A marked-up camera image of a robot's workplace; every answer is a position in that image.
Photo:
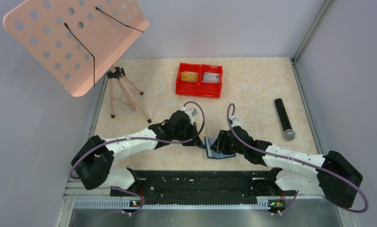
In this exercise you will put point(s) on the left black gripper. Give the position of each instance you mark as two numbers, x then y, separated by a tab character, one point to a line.
195	142

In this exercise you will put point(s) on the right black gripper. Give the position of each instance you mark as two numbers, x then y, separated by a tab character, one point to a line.
219	145

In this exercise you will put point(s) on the navy blue card holder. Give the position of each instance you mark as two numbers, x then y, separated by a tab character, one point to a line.
212	151

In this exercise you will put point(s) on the gold VIP card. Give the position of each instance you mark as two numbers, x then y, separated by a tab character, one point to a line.
189	76

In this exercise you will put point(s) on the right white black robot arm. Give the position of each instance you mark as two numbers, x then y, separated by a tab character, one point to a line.
327	175

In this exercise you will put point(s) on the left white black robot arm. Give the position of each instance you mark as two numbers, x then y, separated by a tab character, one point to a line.
93	163

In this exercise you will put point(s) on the silver card in bin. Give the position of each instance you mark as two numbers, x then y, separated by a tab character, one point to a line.
211	77

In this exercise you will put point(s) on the right red plastic bin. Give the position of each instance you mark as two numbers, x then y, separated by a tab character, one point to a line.
210	84

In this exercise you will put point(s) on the red plastic bin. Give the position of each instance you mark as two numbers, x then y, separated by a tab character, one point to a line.
210	84
186	88

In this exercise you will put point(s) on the left red plastic bin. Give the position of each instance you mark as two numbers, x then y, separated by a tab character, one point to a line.
186	88

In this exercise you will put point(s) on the black microphone with grey head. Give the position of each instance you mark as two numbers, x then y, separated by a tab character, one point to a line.
288	132

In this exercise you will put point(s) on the pink tripod stand legs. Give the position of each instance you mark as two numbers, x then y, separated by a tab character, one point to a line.
118	75

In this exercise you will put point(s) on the pink perforated music stand desk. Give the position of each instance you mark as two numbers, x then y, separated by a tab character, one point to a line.
77	41

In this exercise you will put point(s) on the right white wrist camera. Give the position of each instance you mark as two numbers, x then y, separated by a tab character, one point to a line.
234	122

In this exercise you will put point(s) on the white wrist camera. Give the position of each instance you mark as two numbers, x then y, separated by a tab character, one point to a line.
234	122
192	112

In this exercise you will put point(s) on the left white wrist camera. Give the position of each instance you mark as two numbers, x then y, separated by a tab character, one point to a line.
192	112

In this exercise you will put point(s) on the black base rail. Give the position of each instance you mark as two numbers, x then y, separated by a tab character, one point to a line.
186	190

